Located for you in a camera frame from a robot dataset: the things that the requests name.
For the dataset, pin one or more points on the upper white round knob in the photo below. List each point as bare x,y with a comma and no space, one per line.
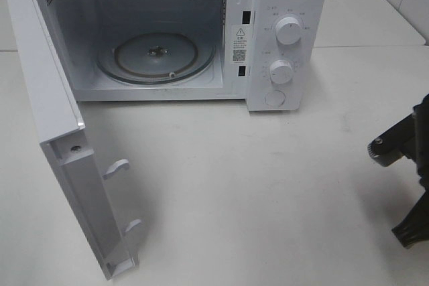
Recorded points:
288,29

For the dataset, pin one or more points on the white microwave oven body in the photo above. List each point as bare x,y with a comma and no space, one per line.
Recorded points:
239,70

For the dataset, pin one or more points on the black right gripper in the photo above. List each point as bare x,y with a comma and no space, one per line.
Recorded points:
414,227

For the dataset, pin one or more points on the round white door button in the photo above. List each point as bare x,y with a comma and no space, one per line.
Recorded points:
275,98

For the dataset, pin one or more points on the lower white round knob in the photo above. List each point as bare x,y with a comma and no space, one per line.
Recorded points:
281,72

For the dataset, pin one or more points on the white microwave door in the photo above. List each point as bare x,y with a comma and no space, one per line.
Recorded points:
61,131

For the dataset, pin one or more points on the white round knob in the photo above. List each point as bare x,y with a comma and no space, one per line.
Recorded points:
288,29
281,72

